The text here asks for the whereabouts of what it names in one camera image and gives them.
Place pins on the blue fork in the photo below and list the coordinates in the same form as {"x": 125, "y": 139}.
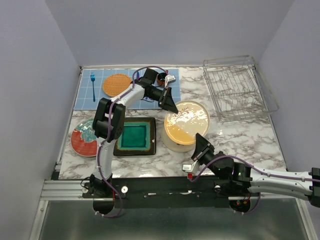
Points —
{"x": 93, "y": 78}

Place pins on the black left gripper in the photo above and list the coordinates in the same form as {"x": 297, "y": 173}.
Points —
{"x": 167, "y": 103}

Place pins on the brown ceramic mug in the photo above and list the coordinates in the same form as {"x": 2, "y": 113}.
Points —
{"x": 160, "y": 79}

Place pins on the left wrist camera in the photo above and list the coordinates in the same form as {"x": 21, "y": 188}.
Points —
{"x": 169, "y": 79}

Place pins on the aluminium frame extrusion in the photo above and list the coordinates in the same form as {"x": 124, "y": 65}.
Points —
{"x": 61, "y": 190}

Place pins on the blue grid placemat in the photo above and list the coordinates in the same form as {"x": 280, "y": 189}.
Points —
{"x": 84, "y": 98}

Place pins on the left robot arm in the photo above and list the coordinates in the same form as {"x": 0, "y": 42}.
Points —
{"x": 108, "y": 122}

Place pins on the yellow rimmed plate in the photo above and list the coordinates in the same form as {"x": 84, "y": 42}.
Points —
{"x": 192, "y": 118}

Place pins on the wire dish rack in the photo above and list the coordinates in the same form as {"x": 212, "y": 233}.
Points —
{"x": 236, "y": 87}

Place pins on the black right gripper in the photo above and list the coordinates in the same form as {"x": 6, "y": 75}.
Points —
{"x": 202, "y": 146}

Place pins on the teal and red plate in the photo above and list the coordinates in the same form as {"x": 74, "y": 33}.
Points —
{"x": 83, "y": 139}

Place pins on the brown rimmed plate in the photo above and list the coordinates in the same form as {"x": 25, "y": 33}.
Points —
{"x": 176, "y": 147}

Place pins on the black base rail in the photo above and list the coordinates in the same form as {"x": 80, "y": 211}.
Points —
{"x": 166, "y": 192}

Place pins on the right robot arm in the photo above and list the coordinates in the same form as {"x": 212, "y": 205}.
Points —
{"x": 241, "y": 177}

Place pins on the woven wicker coaster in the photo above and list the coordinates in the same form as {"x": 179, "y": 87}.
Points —
{"x": 115, "y": 84}

